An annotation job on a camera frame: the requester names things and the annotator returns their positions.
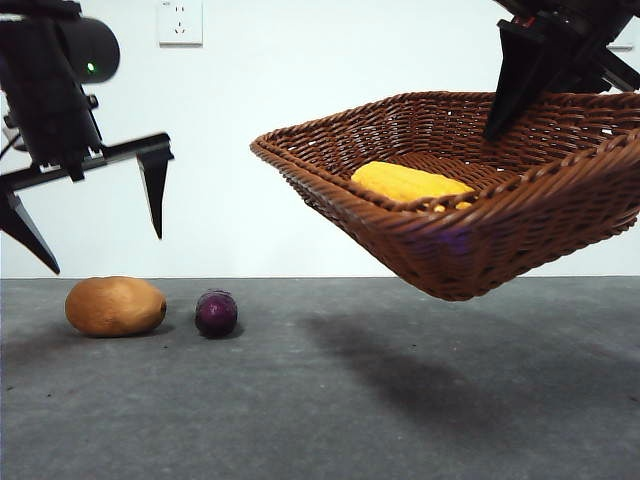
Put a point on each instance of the brown potato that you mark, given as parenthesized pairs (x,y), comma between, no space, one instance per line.
(115,306)

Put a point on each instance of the yellow corn cob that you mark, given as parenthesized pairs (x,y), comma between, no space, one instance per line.
(405,182)

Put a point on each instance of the brown wicker basket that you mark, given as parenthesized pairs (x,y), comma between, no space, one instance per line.
(475,250)

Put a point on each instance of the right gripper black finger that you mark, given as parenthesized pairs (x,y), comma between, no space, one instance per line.
(582,70)
(517,65)

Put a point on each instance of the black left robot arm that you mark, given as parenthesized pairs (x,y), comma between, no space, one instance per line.
(85,45)

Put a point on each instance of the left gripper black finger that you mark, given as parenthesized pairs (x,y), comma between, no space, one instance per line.
(156,190)
(25,230)

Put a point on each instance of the purple eggplant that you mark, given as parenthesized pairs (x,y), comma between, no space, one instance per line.
(215,315)

